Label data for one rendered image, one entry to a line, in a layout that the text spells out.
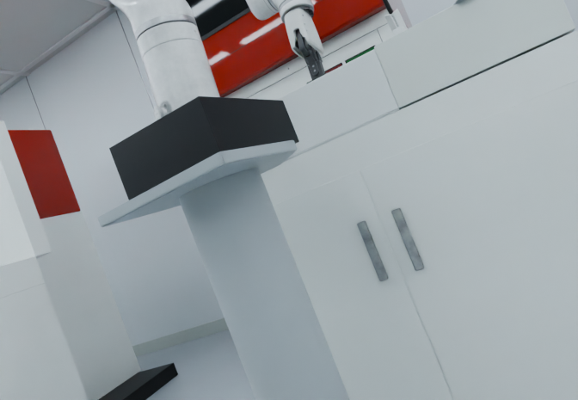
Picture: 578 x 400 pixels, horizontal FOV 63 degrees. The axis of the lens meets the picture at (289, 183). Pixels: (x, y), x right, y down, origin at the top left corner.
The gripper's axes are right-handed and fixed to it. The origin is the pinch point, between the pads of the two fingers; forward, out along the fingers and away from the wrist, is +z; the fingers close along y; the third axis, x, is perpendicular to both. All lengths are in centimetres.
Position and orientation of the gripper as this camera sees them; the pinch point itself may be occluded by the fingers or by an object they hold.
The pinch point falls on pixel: (316, 71)
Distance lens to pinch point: 116.2
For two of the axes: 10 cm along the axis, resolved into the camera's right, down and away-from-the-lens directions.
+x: 8.4, -3.6, -4.1
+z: 2.8, 9.3, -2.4
